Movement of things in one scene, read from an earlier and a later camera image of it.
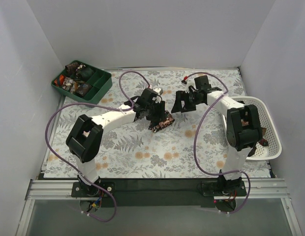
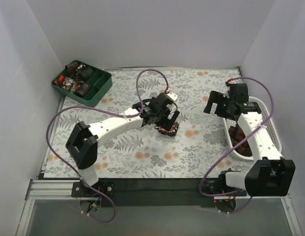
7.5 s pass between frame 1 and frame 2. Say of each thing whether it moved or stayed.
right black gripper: moved
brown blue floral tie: stayed
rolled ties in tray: stayed
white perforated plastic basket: stayed
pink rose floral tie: moved
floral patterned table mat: stayed
